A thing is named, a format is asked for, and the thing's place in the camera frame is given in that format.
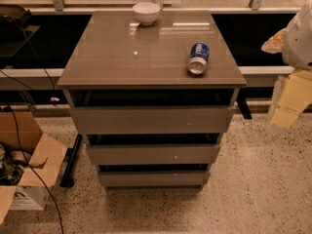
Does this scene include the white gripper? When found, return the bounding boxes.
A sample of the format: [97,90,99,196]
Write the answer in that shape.
[261,0,312,131]

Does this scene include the grey top drawer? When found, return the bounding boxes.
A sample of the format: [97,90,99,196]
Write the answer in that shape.
[70,106,233,135]

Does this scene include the grey drawer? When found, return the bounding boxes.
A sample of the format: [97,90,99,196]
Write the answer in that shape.
[87,144,220,165]
[98,172,210,187]
[70,106,233,135]

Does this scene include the grey middle drawer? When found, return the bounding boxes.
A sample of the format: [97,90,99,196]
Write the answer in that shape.
[87,144,220,165]

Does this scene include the grey drawer cabinet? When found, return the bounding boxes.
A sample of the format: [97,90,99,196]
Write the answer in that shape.
[58,11,246,175]

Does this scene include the grey bottom drawer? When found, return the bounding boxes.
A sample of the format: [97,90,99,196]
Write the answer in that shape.
[98,172,210,187]

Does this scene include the black table leg right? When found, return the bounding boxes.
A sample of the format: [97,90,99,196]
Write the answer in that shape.
[236,92,252,120]

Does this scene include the black table leg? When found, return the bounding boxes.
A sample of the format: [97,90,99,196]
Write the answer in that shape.
[236,92,252,120]
[60,135,82,188]

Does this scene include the blue soda can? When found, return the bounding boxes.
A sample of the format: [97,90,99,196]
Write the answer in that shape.
[187,42,210,75]

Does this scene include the white ceramic bowl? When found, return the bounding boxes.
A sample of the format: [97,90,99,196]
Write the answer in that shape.
[133,2,161,25]

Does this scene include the black table leg left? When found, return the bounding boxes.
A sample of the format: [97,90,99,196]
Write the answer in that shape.
[60,135,82,188]

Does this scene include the brown cardboard box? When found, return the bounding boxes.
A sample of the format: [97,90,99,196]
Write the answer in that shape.
[0,112,67,223]

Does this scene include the tape roll in box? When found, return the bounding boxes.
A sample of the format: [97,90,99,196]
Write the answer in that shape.
[10,150,31,165]

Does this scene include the black cable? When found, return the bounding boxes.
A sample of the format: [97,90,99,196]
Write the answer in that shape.
[0,15,66,234]

